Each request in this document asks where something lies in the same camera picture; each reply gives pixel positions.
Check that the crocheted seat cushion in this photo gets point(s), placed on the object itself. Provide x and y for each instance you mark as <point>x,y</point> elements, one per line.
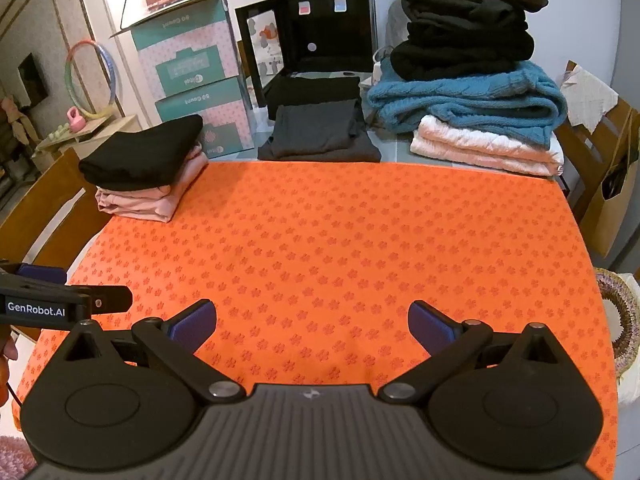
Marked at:
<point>617,310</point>

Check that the white quilted folded garment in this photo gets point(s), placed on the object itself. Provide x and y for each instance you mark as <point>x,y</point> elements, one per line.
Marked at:
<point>480,147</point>

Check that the purple fluffy garment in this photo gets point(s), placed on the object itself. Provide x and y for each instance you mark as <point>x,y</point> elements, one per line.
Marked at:
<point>10,457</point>

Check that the brown paper bag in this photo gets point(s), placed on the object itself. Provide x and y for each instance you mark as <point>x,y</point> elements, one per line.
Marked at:
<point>605,220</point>

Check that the pastel hula hoop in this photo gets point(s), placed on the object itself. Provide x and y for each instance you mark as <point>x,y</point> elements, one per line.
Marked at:
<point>112,66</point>

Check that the pink folded garment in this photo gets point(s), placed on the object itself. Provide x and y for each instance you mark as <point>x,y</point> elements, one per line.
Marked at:
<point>145,205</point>

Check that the black wall television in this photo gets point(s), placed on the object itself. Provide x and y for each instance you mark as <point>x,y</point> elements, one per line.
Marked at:
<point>32,80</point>

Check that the dark grey pants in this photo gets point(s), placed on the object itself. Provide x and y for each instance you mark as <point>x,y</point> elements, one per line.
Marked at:
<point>320,132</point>

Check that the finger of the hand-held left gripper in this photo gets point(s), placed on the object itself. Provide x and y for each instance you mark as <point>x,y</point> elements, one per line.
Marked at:
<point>42,275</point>
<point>112,298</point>

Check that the teal knit sweater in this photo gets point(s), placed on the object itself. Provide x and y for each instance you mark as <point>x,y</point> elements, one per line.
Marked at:
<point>475,95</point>

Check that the black knit sweater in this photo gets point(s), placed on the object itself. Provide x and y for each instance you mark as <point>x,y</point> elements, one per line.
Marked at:
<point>460,57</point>

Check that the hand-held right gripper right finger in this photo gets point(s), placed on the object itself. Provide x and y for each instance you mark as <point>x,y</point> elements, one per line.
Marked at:
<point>430,327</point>

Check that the water dispenser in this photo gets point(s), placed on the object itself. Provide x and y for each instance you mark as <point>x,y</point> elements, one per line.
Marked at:
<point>325,25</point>

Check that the white side table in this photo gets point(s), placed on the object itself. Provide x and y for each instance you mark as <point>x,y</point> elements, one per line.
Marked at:
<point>100,130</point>

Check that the orange patterned mat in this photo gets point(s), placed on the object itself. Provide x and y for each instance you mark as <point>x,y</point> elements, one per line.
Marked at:
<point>320,240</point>

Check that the person's left hand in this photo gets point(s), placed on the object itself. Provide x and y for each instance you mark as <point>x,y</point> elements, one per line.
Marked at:
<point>5,355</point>

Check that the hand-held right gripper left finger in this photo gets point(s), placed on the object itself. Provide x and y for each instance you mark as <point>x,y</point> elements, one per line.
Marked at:
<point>192,327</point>

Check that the white plastic bag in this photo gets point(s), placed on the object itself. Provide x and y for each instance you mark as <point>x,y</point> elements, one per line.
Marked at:
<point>395,30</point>

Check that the pink kettlebell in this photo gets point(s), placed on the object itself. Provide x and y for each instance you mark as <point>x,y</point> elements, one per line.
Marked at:
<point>76,122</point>

